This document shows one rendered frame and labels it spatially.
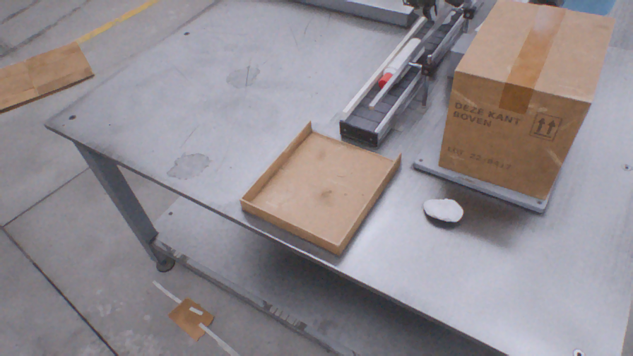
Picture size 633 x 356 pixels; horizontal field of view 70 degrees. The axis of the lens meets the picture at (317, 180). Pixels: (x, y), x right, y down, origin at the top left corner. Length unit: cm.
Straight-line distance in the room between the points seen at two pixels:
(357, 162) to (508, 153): 35
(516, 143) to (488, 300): 31
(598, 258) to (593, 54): 40
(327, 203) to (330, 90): 42
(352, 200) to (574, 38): 56
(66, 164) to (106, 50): 110
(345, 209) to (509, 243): 35
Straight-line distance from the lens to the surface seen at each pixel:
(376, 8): 164
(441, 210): 101
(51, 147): 292
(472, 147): 103
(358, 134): 116
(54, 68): 358
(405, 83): 128
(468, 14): 144
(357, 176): 109
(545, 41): 104
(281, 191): 108
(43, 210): 259
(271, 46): 157
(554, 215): 110
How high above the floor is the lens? 165
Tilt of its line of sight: 49 degrees down
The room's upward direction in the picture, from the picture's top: 7 degrees counter-clockwise
